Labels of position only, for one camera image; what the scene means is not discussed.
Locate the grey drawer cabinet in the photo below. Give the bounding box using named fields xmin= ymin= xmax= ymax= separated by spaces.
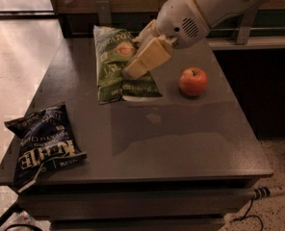
xmin=17 ymin=38 xmax=272 ymax=231

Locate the striped plug with cable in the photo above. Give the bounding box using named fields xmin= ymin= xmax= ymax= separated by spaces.
xmin=232 ymin=186 xmax=285 ymax=231

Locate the red apple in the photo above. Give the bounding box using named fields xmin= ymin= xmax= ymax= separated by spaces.
xmin=179 ymin=67 xmax=208 ymax=96

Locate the blue kettle chip bag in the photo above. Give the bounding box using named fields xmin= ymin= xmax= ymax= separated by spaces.
xmin=5 ymin=103 xmax=87 ymax=193

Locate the right metal rail bracket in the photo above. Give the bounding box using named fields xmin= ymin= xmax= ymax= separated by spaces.
xmin=235 ymin=7 xmax=258 ymax=45

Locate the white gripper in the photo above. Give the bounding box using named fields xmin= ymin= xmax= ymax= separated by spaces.
xmin=122 ymin=0 xmax=210 ymax=79

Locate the green jalapeno chip bag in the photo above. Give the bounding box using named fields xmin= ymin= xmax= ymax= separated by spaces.
xmin=93 ymin=26 xmax=162 ymax=104

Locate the black chair base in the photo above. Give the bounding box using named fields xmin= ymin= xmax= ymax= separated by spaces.
xmin=0 ymin=188 xmax=45 ymax=231

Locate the left metal rail bracket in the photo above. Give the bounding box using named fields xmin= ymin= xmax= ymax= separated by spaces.
xmin=95 ymin=0 xmax=112 ymax=38

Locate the metal rail bracket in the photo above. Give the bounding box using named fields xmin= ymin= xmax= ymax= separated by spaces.
xmin=235 ymin=7 xmax=258 ymax=45
xmin=95 ymin=0 xmax=112 ymax=38

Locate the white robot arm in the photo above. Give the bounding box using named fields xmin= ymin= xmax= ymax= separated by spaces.
xmin=122 ymin=0 xmax=266 ymax=79

